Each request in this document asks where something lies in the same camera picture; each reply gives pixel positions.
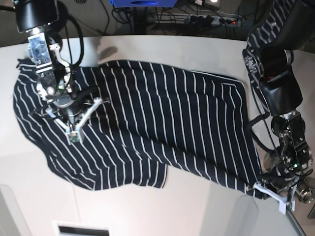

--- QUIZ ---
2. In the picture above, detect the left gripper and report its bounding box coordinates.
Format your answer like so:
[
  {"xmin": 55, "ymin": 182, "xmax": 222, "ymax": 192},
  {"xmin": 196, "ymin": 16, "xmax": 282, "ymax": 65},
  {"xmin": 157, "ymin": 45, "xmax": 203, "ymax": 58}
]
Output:
[{"xmin": 260, "ymin": 164, "xmax": 305, "ymax": 197}]

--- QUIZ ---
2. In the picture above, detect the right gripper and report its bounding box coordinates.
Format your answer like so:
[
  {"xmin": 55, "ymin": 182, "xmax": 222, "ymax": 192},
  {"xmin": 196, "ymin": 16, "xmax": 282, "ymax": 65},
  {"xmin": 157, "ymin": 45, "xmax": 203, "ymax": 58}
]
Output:
[{"xmin": 50, "ymin": 94, "xmax": 93, "ymax": 123}]

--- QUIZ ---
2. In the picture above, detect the navy white striped t-shirt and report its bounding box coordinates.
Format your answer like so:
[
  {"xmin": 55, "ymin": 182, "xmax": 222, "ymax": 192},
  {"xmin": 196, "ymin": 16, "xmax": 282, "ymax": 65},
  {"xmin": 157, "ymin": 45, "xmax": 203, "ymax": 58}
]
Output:
[{"xmin": 13, "ymin": 59, "xmax": 267, "ymax": 199}]

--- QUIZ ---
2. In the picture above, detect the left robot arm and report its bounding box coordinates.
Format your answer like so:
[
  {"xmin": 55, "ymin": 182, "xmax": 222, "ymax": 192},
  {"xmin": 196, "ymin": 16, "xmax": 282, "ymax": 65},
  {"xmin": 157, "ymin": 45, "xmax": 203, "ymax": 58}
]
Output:
[{"xmin": 242, "ymin": 0, "xmax": 315, "ymax": 203}]

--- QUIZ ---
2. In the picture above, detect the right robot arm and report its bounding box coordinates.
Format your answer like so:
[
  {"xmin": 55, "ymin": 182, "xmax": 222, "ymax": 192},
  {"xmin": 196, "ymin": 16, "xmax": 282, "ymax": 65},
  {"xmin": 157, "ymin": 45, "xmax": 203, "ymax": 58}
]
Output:
[{"xmin": 13, "ymin": 0, "xmax": 93, "ymax": 125}]

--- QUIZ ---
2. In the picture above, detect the stainless steel water bottle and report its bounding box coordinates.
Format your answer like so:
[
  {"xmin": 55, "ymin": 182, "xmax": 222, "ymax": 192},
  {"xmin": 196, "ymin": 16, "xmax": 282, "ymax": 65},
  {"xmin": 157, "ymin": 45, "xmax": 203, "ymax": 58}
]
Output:
[{"xmin": 263, "ymin": 152, "xmax": 315, "ymax": 204}]

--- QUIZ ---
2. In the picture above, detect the blue box with oval hole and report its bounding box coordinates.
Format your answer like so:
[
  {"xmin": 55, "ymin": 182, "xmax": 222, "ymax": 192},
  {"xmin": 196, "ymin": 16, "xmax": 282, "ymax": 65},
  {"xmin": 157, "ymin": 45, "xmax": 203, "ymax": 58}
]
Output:
[{"xmin": 109, "ymin": 0, "xmax": 177, "ymax": 7}]

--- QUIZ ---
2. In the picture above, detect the white power strip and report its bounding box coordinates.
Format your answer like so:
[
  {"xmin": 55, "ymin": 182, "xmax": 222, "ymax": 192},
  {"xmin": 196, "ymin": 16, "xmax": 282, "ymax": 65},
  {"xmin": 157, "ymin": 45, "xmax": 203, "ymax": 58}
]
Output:
[{"xmin": 148, "ymin": 12, "xmax": 245, "ymax": 28}]

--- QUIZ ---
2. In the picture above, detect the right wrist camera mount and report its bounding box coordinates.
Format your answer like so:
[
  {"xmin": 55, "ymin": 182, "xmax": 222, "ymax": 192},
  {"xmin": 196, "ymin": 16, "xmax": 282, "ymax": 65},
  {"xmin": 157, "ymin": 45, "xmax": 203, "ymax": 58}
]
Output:
[{"xmin": 31, "ymin": 94, "xmax": 110, "ymax": 144}]

